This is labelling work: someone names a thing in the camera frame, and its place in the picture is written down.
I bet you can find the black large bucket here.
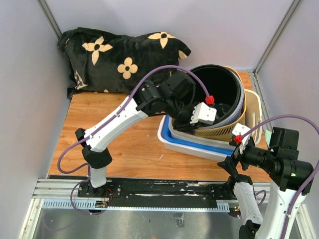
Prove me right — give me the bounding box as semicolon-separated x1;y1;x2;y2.
191;64;238;129

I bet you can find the beige perforated basket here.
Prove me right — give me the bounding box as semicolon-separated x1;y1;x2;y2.
168;89;262;147

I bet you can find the aluminium frame rail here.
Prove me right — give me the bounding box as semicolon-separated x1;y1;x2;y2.
36;0;62;39

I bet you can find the black mounting rail plate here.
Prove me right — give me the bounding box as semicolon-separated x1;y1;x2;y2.
77;178;236;208

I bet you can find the yellow slatted basket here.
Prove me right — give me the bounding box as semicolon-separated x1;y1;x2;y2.
191;64;247;142

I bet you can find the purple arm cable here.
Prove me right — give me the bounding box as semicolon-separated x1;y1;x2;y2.
57;65;212;216
243;114;319;239

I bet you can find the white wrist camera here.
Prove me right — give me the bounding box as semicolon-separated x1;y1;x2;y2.
189;100;217;125
229;123;252;154

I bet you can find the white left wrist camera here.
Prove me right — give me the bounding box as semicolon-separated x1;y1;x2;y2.
189;100;217;125

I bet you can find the grey bucket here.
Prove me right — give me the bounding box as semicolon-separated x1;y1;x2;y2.
214;66;245;128

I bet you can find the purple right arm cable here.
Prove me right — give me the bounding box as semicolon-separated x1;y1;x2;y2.
243;114;319;239

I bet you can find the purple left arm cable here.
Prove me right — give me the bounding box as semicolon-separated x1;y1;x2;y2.
57;65;212;216

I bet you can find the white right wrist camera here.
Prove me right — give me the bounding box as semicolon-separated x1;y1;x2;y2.
229;123;252;154

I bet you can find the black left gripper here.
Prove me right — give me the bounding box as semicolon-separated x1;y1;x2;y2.
165;96;202;134

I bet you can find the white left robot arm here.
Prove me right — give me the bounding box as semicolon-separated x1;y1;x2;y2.
75;71;196;197

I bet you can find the black floral pillow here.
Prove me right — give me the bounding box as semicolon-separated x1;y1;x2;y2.
57;27;191;98

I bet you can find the blue rimmed white tub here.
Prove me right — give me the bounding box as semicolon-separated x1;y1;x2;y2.
158;116;233;162

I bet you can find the green cloth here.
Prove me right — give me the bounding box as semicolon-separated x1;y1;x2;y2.
264;130;272;148

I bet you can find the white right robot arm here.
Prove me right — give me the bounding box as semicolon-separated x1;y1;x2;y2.
218;124;314;239

